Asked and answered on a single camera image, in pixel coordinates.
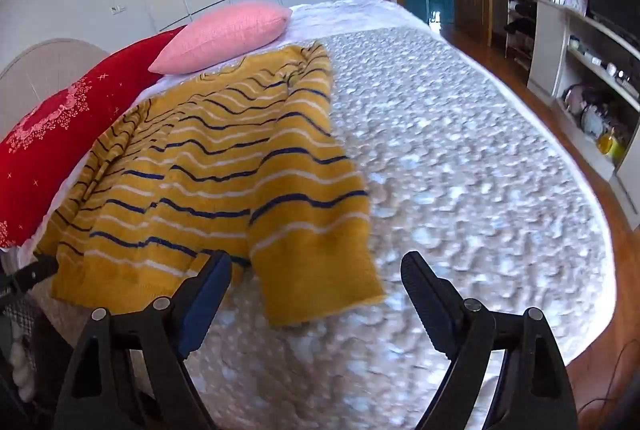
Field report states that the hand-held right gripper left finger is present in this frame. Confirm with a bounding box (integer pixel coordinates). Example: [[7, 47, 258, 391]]
[[52, 250, 233, 430]]

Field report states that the pink bag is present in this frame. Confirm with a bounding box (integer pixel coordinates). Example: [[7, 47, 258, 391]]
[[562, 82, 588, 115]]

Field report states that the white shoe rack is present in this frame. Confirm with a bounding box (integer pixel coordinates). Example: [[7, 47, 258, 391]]
[[502, 0, 543, 73]]

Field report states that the beige quilted bed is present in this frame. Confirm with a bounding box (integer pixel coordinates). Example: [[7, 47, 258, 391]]
[[30, 27, 613, 430]]

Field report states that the cream television cabinet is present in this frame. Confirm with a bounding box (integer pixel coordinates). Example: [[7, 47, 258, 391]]
[[527, 0, 640, 231]]

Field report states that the grey checked cloth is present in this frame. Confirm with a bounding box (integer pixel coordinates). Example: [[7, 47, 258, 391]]
[[0, 295, 56, 411]]

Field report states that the yellow striped knit sweater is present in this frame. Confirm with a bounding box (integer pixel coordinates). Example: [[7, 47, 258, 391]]
[[34, 40, 386, 328]]

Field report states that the thin black cable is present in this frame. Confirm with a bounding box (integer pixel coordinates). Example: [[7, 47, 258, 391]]
[[585, 330, 636, 416]]

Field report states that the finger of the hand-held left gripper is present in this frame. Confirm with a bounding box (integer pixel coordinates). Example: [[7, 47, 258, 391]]
[[0, 252, 60, 298]]

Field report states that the beige headboard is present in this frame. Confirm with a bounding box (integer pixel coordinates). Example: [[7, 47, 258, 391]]
[[0, 38, 113, 111]]

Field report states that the red embroidered pillow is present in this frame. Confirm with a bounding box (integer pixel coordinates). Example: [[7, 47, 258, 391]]
[[0, 26, 188, 249]]

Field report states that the pink pillow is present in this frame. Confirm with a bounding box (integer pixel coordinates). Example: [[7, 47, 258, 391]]
[[148, 0, 293, 75]]

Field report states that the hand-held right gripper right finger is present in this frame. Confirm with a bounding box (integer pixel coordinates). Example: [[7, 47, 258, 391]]
[[400, 251, 581, 430]]

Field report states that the white bed sheet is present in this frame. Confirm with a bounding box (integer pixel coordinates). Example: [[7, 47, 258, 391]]
[[35, 0, 621, 311]]

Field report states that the yellow bottle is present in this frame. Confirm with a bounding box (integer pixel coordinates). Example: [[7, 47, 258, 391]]
[[597, 127, 626, 161]]

